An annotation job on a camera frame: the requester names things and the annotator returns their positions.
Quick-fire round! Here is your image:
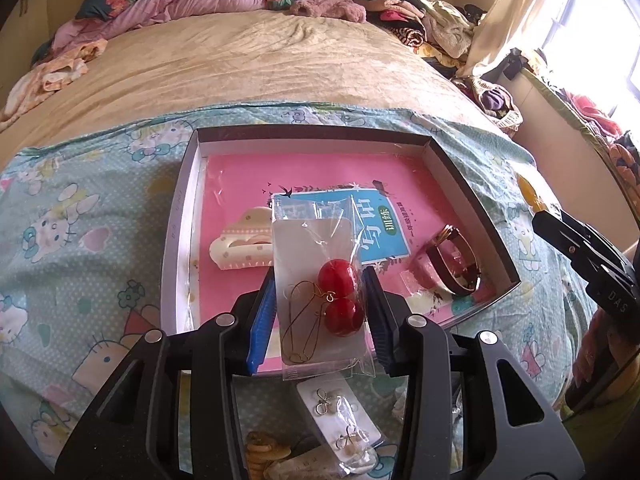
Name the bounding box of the cream curtain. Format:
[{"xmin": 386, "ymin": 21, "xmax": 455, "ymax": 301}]
[{"xmin": 452, "ymin": 0, "xmax": 583, "ymax": 81}]

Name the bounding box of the pink booklet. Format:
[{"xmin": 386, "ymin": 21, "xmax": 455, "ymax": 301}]
[{"xmin": 192, "ymin": 154, "xmax": 493, "ymax": 376}]

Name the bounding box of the bow earrings card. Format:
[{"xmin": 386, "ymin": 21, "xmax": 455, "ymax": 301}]
[{"xmin": 296, "ymin": 375, "xmax": 383, "ymax": 478}]

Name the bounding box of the yellow green garment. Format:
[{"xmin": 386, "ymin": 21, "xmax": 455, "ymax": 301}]
[{"xmin": 565, "ymin": 360, "xmax": 640, "ymax": 461}]

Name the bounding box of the person's right hand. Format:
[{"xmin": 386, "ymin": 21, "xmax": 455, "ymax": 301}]
[{"xmin": 574, "ymin": 305, "xmax": 621, "ymax": 401}]

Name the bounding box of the beige bed blanket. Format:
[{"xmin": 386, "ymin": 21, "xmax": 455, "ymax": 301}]
[{"xmin": 0, "ymin": 10, "xmax": 506, "ymax": 171}]

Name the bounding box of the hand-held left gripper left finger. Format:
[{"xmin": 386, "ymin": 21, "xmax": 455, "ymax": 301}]
[{"xmin": 55, "ymin": 265, "xmax": 281, "ymax": 480}]

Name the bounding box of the shallow grey cardboard box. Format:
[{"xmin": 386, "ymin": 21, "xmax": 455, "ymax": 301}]
[{"xmin": 160, "ymin": 126, "xmax": 522, "ymax": 376}]

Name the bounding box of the peach patterned garment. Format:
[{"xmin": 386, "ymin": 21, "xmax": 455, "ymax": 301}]
[{"xmin": 0, "ymin": 39, "xmax": 108, "ymax": 128}]

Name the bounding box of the cream hair claw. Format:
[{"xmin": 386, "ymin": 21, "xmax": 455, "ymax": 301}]
[{"xmin": 209, "ymin": 206, "xmax": 276, "ymax": 272}]

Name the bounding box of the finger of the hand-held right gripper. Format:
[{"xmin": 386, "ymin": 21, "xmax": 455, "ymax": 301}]
[
  {"xmin": 560, "ymin": 207, "xmax": 636, "ymax": 267},
  {"xmin": 531, "ymin": 211, "xmax": 601, "ymax": 286}
]

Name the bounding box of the red ball earrings packet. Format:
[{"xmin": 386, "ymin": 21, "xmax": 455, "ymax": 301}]
[{"xmin": 271, "ymin": 197, "xmax": 377, "ymax": 381}]

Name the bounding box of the cartoon cat printed sheet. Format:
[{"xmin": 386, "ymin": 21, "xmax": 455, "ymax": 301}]
[{"xmin": 0, "ymin": 102, "xmax": 601, "ymax": 480}]

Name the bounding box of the wicker basket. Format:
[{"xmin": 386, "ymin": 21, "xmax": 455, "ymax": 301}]
[{"xmin": 467, "ymin": 77, "xmax": 525, "ymax": 138}]

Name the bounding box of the pile of clothes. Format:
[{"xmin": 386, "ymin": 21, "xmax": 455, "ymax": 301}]
[{"xmin": 352, "ymin": 0, "xmax": 488, "ymax": 61}]

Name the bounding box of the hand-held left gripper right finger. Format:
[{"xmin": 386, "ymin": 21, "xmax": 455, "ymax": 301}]
[{"xmin": 362, "ymin": 267, "xmax": 586, "ymax": 480}]

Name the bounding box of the pink fuzzy garment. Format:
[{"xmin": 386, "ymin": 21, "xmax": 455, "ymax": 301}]
[{"xmin": 289, "ymin": 0, "xmax": 368, "ymax": 25}]

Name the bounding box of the window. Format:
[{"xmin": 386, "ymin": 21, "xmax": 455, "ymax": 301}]
[{"xmin": 542, "ymin": 0, "xmax": 640, "ymax": 131}]

